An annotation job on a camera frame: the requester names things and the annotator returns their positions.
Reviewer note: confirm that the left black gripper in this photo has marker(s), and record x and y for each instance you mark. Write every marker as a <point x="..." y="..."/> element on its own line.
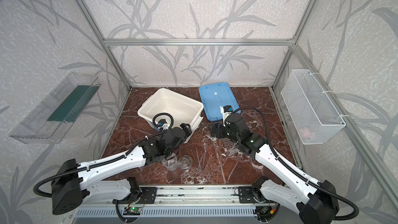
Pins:
<point x="186" y="129"/>

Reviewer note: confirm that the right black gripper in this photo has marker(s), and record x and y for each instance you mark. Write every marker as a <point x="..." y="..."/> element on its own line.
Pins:
<point x="219" y="130"/>

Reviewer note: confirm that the white plastic tub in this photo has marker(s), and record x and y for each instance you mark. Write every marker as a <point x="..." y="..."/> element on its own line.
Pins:
<point x="182" y="108"/>

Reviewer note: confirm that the clear test tube rack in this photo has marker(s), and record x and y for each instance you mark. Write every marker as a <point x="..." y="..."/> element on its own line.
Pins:
<point x="229" y="147"/>

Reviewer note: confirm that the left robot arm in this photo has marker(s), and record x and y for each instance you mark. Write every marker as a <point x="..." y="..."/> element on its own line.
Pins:
<point x="75" y="183"/>

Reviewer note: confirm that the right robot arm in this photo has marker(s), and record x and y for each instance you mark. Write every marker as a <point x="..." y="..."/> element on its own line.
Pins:
<point x="315" y="202"/>

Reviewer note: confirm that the small glass flask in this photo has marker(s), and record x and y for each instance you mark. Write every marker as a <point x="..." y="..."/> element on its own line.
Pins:
<point x="185" y="162"/>

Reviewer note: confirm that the blue plastic lid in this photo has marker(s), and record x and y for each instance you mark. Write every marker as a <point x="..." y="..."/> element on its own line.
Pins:
<point x="214" y="97"/>

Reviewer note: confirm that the clear plastic beaker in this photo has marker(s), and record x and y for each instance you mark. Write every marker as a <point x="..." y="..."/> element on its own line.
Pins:
<point x="171" y="163"/>

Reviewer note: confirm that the pink object in basket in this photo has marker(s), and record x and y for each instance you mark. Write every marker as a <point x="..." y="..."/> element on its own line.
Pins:
<point x="306" y="133"/>

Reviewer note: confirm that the green circuit board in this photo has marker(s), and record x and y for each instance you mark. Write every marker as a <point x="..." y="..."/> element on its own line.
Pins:
<point x="132" y="211"/>

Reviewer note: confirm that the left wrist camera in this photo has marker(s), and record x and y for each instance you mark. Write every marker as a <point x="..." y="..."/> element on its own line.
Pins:
<point x="163" y="124"/>

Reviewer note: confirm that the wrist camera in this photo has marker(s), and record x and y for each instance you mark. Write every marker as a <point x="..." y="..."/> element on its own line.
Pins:
<point x="163" y="124"/>
<point x="226" y="111"/>

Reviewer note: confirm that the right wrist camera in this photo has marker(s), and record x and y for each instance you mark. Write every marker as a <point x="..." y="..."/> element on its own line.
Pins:
<point x="226" y="111"/>

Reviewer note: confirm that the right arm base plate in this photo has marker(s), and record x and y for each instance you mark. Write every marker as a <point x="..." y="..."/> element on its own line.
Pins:
<point x="247" y="195"/>

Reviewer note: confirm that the aluminium frame rail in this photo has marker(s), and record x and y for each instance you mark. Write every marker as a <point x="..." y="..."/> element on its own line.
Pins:
<point x="110" y="191"/>

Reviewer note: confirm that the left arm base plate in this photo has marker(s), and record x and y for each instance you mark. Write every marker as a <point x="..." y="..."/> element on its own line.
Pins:
<point x="146" y="195"/>

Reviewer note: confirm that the white wire mesh basket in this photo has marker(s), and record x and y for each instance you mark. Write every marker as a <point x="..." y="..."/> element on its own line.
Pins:
<point x="310" y="107"/>

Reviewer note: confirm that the clear acrylic wall shelf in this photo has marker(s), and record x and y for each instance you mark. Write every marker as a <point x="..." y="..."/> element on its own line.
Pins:
<point x="50" y="121"/>

